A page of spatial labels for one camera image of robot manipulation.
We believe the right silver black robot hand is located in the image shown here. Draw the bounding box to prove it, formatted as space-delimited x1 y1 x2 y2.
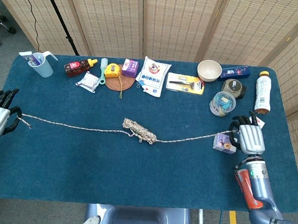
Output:
227 110 268 156

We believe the white speckled braided rope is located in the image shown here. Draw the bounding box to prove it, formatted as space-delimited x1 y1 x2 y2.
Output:
16 112 239 149

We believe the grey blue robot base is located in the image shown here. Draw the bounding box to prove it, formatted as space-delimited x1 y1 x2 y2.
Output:
77 202 201 224

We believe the purple white small box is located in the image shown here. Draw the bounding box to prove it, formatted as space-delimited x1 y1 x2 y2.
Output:
212 132 238 155

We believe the clear jar of clips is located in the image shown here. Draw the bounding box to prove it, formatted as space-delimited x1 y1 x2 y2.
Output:
208 90 238 119

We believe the drink bottle yellow cap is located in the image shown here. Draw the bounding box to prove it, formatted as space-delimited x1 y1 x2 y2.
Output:
254 70 273 115

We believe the glass jar black lid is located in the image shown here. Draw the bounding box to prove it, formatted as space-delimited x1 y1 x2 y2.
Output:
220 78 248 100

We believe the dark blue box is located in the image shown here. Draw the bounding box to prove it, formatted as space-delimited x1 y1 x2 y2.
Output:
217 64 252 83

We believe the purple white toothpaste tube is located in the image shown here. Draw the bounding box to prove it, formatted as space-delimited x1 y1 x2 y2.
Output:
18 50 39 66

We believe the cream bowl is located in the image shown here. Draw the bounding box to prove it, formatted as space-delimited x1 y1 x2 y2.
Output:
196 59 223 83

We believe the razor in yellow blister pack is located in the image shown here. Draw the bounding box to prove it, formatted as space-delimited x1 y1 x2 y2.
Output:
165 72 207 96

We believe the black office chair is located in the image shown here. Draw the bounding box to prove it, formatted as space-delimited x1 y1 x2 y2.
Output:
0 6 18 48

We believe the amber honey bottle yellow cap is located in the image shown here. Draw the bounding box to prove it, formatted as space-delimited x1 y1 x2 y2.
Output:
63 57 98 79

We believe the white sachet red print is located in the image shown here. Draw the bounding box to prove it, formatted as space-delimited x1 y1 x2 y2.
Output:
75 71 101 93

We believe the blue table cloth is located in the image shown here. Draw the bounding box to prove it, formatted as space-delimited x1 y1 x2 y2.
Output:
0 51 298 215

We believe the light green brush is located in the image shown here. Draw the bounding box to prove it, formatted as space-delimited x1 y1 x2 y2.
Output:
98 57 109 85

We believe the white printed salt bag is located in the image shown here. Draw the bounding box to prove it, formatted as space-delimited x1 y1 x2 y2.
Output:
134 55 173 99

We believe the black tripod pole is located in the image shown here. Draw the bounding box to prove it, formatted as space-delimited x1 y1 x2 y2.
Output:
40 0 83 56

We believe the yellow tape measure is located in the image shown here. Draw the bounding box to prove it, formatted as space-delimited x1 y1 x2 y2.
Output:
102 63 124 100

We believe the round woven coaster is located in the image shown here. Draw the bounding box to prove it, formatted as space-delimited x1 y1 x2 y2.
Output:
104 63 136 92

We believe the purple tissue pack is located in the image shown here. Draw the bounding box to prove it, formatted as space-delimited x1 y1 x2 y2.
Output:
121 59 139 79

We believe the light blue handled cup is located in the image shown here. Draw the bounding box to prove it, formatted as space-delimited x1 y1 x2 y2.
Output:
27 50 59 79

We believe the black hanging cable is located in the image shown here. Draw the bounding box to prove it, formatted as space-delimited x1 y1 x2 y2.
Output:
18 0 43 52

